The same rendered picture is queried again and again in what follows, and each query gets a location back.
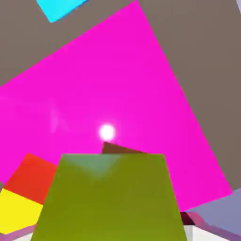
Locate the small olive green cube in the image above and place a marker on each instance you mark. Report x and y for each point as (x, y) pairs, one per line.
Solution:
(111, 199)

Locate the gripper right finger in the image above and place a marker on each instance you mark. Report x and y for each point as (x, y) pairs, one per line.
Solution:
(199, 231)

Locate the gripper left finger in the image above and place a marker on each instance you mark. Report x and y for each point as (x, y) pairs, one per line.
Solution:
(17, 235)

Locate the small yellow cube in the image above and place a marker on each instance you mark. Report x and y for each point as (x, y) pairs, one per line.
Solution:
(17, 210)

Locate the small red cube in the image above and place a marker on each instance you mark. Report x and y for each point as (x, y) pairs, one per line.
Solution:
(32, 177)

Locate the large cyan box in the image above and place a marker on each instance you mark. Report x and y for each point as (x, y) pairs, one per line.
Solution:
(60, 8)

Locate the small brown cube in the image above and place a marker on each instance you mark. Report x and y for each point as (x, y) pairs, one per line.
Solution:
(116, 149)

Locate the large grey-blue box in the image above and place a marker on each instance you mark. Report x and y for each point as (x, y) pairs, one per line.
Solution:
(224, 210)

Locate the large magenta box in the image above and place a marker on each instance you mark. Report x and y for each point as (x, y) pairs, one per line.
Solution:
(116, 84)

